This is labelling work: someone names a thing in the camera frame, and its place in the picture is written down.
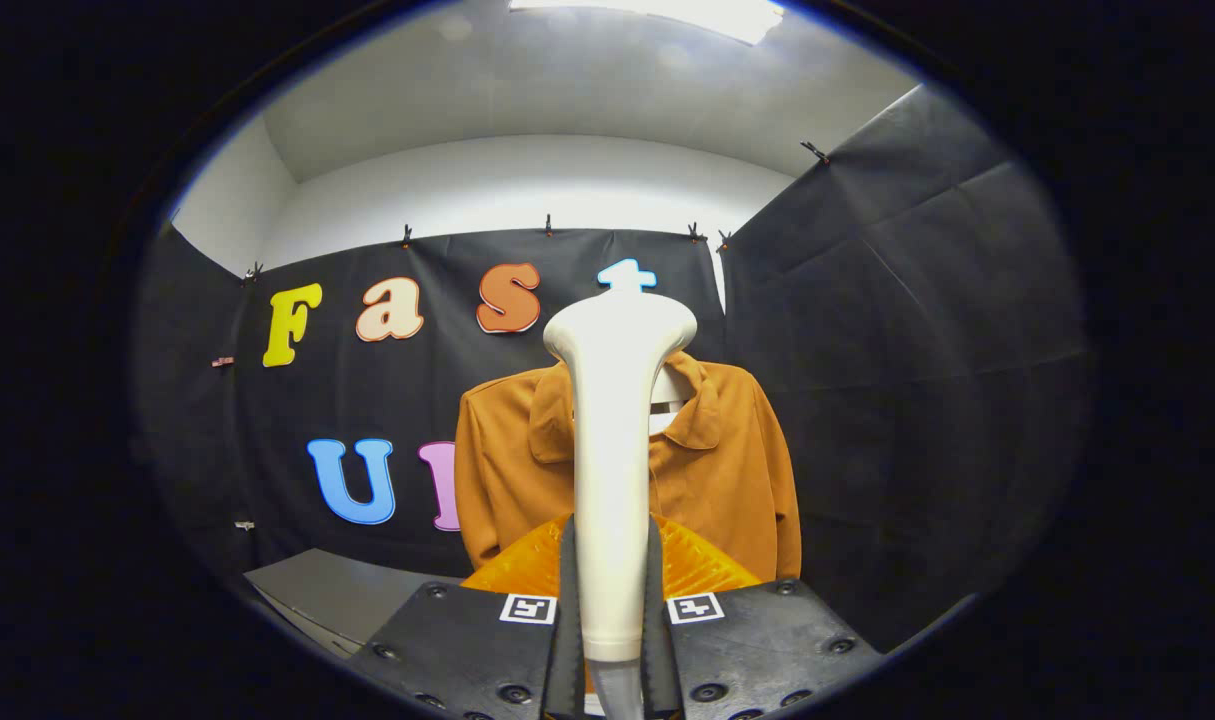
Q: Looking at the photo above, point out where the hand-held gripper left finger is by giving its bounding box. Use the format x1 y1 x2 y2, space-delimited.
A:
342 512 586 720

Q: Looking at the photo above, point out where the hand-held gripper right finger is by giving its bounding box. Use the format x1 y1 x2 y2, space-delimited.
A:
642 512 886 720

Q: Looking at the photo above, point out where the orange button-up shirt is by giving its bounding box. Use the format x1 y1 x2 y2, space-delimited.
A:
454 350 803 583

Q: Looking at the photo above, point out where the grey drawer cabinet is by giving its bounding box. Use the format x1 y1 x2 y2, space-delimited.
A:
243 548 465 656

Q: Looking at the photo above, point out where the white mannequin torso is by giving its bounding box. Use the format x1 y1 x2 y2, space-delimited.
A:
650 365 694 436

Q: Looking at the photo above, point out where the black backdrop cloth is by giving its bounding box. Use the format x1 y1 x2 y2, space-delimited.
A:
132 85 1093 651

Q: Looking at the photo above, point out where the row of black cloth clips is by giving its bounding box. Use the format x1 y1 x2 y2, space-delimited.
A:
244 140 830 283

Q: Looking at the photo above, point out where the long ceiling light panel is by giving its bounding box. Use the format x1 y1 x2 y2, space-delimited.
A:
507 0 786 46

